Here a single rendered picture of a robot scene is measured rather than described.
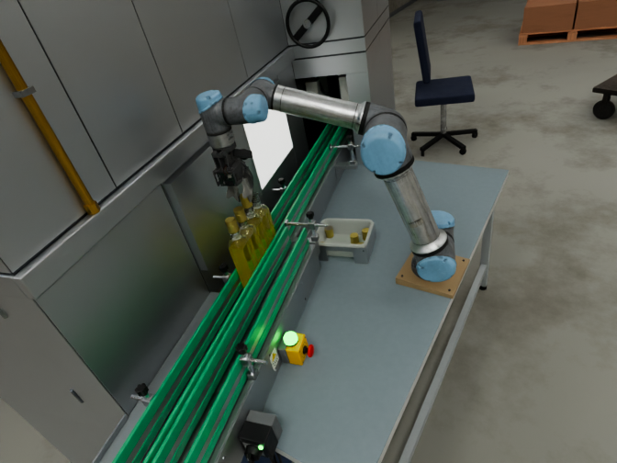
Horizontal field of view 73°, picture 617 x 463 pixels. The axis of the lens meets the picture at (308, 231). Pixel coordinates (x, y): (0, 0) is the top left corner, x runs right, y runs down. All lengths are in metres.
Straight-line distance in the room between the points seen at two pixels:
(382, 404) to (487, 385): 1.02
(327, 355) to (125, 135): 0.87
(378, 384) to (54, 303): 0.86
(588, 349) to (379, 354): 1.32
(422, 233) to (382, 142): 0.32
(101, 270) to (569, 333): 2.12
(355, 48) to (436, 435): 1.77
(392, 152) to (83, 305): 0.83
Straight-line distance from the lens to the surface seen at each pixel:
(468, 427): 2.09
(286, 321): 1.37
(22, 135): 1.01
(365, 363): 1.33
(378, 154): 1.10
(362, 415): 1.25
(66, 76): 1.10
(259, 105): 1.16
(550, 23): 6.93
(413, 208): 1.21
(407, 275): 1.54
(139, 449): 1.20
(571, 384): 2.30
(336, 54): 2.14
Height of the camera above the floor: 1.83
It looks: 35 degrees down
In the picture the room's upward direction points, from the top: 13 degrees counter-clockwise
